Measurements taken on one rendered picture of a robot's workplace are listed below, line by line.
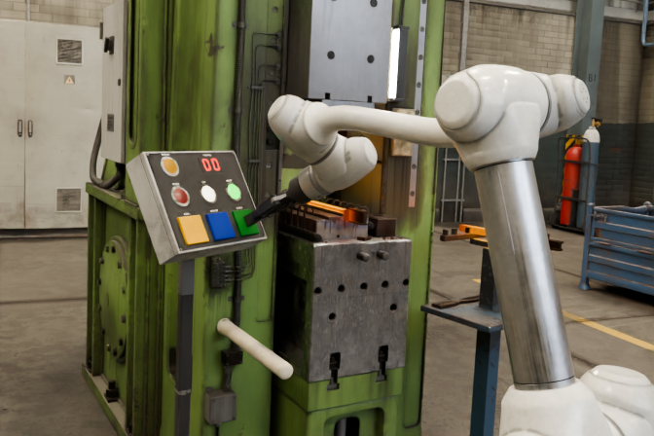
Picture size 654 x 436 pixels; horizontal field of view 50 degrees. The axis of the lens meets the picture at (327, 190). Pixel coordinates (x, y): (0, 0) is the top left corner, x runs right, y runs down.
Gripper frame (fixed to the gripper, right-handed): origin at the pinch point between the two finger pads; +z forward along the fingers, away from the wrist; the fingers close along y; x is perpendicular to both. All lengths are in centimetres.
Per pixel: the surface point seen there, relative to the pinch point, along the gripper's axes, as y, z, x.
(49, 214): 262, 463, 176
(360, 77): 48, -22, 35
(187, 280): -10.4, 22.2, -8.9
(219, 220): -10.2, 3.5, 1.4
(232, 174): 2.1, 4.2, 14.7
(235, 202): -1.0, 4.2, 6.1
